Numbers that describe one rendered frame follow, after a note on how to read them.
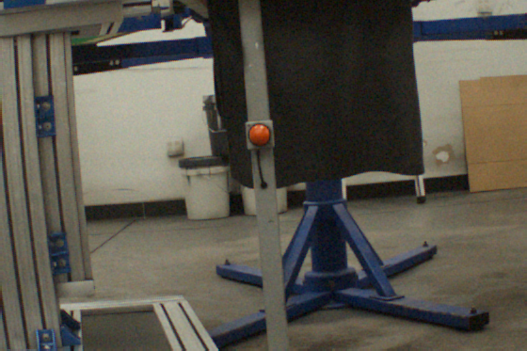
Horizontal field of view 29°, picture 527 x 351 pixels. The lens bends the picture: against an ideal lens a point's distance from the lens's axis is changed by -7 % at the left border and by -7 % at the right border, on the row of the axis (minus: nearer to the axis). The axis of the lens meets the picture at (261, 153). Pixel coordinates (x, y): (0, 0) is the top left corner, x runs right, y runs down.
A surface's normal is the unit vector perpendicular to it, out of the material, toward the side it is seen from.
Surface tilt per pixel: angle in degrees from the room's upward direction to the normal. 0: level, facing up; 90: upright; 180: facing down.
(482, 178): 75
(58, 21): 90
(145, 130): 90
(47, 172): 90
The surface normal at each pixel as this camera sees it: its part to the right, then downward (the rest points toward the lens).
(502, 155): -0.06, -0.15
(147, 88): -0.04, 0.06
